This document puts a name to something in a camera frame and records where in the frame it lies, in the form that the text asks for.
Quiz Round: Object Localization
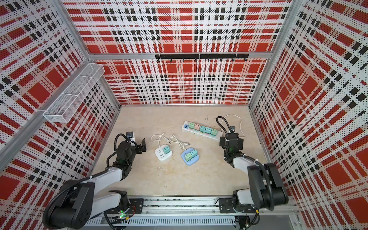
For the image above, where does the white square power strip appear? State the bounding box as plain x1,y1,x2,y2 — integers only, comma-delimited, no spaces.
155,145,173,162

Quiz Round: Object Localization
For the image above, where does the blue square power strip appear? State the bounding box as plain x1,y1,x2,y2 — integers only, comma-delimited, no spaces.
181,148,199,166

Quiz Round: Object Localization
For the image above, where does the long white power strip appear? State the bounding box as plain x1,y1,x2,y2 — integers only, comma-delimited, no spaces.
181,121,223,142

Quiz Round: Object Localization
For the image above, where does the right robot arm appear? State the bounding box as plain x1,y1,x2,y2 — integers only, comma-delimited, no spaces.
216,116,289,212

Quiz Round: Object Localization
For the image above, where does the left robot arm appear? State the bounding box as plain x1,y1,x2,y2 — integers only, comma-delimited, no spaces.
42,132,147,230

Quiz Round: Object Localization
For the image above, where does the white cord of long strip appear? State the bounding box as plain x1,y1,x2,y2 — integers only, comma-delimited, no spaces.
222,114,245,138

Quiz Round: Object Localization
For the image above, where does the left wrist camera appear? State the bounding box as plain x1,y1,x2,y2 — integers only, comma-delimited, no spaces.
126,131,135,142

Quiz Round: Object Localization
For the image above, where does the white cord of square strips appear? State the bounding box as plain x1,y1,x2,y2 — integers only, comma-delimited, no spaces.
150,133,190,151

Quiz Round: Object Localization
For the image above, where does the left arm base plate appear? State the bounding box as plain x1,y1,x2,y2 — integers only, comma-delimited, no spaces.
106,198,144,216

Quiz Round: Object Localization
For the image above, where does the aluminium front rail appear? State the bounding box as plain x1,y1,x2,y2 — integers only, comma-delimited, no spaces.
61,195,301,215

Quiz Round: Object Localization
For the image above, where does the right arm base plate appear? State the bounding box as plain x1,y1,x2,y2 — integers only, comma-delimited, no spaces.
215,197,256,214

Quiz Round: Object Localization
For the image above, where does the white wire basket shelf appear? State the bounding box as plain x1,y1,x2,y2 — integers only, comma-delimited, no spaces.
43,63,104,123

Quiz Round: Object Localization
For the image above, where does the black hook rail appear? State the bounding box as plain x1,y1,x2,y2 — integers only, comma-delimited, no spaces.
155,53,249,61

